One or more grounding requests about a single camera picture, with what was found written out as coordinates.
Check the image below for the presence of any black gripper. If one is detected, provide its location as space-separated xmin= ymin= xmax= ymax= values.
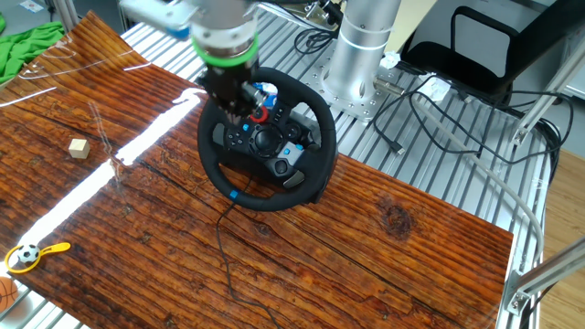
xmin=200 ymin=63 xmax=269 ymax=123

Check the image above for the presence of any black steering wheel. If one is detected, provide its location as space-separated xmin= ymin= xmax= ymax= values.
xmin=197 ymin=67 xmax=339 ymax=212

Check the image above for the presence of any blue tissue pack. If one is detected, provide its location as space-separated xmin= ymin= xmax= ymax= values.
xmin=253 ymin=81 xmax=279 ymax=109

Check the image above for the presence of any white crumpled paper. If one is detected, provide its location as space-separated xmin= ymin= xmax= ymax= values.
xmin=418 ymin=75 xmax=452 ymax=102
xmin=379 ymin=49 xmax=402 ymax=70

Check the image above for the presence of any small wooden cube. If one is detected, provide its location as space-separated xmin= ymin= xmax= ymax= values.
xmin=68 ymin=138 xmax=91 ymax=160

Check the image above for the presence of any cream board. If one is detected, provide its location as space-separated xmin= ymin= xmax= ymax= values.
xmin=383 ymin=0 xmax=438 ymax=54

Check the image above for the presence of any wood grain table mat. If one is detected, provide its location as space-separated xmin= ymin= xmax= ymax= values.
xmin=0 ymin=9 xmax=516 ymax=329

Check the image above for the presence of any green cloth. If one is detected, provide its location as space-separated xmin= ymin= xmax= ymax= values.
xmin=0 ymin=11 xmax=66 ymax=86

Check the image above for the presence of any white card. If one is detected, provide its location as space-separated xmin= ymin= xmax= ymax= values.
xmin=18 ymin=0 xmax=46 ymax=14

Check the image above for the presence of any mini orange basketball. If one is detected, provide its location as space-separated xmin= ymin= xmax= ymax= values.
xmin=0 ymin=276 xmax=20 ymax=316

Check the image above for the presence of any black office chair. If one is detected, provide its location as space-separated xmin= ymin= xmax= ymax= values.
xmin=399 ymin=0 xmax=585 ymax=100

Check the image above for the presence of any black coiled cable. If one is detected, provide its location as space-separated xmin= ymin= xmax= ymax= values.
xmin=292 ymin=27 xmax=339 ymax=57

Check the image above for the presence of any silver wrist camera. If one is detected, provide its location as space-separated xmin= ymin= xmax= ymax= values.
xmin=118 ymin=0 xmax=192 ymax=40

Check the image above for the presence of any black USB cable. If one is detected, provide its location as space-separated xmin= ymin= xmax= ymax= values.
xmin=372 ymin=75 xmax=440 ymax=156

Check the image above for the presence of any thin black wheel cable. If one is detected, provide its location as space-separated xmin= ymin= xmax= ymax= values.
xmin=214 ymin=175 xmax=282 ymax=329

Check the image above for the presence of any slanted aluminium frame beam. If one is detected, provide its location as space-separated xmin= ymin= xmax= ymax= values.
xmin=48 ymin=0 xmax=81 ymax=33
xmin=500 ymin=235 xmax=585 ymax=317
xmin=509 ymin=38 xmax=585 ymax=148

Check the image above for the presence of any grey corrugated hose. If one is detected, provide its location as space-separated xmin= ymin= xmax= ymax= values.
xmin=409 ymin=95 xmax=548 ymax=266

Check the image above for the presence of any soccer ball yellow keychain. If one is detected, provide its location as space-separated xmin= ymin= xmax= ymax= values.
xmin=4 ymin=241 xmax=72 ymax=275

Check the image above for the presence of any black looped cable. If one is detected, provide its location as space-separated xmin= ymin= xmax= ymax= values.
xmin=409 ymin=89 xmax=576 ymax=166

